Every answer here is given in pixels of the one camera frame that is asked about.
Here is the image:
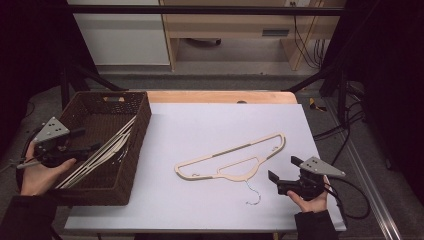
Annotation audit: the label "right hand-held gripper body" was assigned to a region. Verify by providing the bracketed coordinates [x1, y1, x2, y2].
[276, 156, 347, 201]

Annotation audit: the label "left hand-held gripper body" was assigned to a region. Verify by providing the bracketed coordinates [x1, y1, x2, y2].
[32, 116, 83, 169]

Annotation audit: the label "cream wooden clothes hanger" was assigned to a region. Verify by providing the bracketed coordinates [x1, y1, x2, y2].
[173, 132, 287, 206]
[78, 128, 134, 171]
[54, 115, 138, 190]

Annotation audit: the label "brown woven basket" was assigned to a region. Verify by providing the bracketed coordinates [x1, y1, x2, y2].
[49, 90, 153, 207]

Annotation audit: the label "person's right hand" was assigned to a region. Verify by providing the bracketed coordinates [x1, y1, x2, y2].
[287, 176, 331, 214]

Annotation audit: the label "person's left hand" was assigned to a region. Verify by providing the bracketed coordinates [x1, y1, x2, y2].
[20, 141, 77, 197]

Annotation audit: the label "black stand legs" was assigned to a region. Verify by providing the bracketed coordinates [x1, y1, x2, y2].
[285, 62, 350, 125]
[59, 62, 128, 108]

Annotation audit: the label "yellow floor item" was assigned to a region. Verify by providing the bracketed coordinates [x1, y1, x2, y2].
[307, 97, 328, 113]

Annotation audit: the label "black curtain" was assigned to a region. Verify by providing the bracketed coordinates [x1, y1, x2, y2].
[320, 0, 424, 196]
[0, 0, 98, 158]

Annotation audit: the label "white cabinet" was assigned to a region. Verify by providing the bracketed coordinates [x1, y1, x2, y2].
[67, 0, 171, 67]

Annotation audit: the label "light wooden desk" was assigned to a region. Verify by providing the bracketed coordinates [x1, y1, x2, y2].
[159, 0, 347, 72]

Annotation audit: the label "aluminium floor rail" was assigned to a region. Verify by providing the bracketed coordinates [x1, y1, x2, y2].
[324, 97, 403, 240]

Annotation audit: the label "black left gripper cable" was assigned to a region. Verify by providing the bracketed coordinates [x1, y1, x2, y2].
[14, 128, 43, 191]

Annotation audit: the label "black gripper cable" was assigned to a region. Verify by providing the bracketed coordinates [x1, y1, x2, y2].
[14, 128, 43, 191]
[323, 175, 372, 222]

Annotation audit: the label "black floor cables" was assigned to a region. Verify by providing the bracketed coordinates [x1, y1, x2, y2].
[312, 80, 368, 165]

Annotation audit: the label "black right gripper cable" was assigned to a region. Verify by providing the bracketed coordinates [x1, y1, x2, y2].
[323, 175, 372, 222]

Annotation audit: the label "black hanging cables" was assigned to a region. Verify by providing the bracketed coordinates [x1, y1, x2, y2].
[290, 1, 327, 70]

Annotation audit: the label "black frame bar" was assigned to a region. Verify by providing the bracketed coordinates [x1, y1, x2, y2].
[66, 4, 348, 16]

